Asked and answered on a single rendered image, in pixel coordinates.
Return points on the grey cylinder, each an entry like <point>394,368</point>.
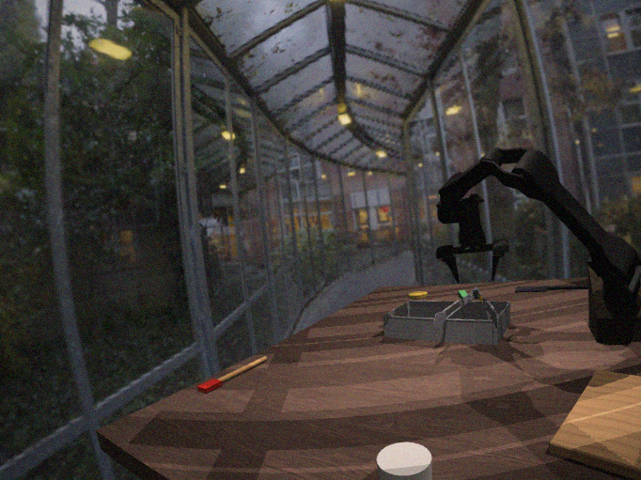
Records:
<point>404,461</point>

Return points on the light brown wooden board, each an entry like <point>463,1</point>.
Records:
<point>603,429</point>

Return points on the grey metal roasting tin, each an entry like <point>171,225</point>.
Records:
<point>470,324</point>

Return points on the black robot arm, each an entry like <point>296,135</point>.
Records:
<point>611,257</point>

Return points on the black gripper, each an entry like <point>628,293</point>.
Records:
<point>471,236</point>

